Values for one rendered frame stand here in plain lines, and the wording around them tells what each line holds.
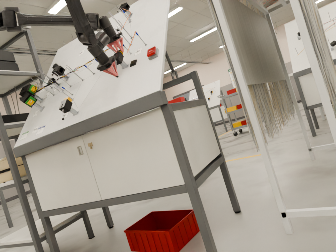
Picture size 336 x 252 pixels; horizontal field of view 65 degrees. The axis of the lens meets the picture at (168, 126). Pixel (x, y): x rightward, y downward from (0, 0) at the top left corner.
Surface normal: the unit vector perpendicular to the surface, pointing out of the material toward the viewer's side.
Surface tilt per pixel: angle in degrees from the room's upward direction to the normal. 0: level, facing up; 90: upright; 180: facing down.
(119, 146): 90
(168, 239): 90
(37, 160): 90
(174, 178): 90
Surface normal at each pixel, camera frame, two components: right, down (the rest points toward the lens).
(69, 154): -0.44, 0.14
